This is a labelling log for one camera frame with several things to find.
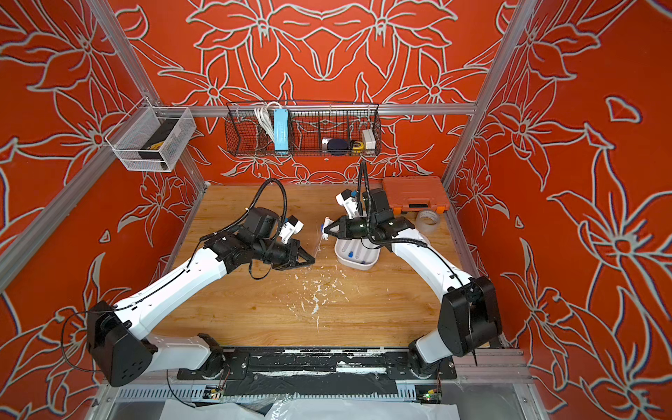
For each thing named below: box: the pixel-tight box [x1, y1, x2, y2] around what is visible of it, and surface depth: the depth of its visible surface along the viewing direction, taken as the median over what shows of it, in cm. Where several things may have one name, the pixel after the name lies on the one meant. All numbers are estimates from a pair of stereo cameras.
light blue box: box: [273, 108, 290, 155], surface depth 92 cm
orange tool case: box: [381, 175, 450, 216], surface depth 112 cm
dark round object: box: [327, 138, 350, 156], surface depth 97 cm
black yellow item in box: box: [138, 118, 180, 171], surface depth 81 cm
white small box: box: [362, 128, 377, 150], surface depth 94 cm
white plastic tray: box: [334, 238, 382, 271], surface depth 97 cm
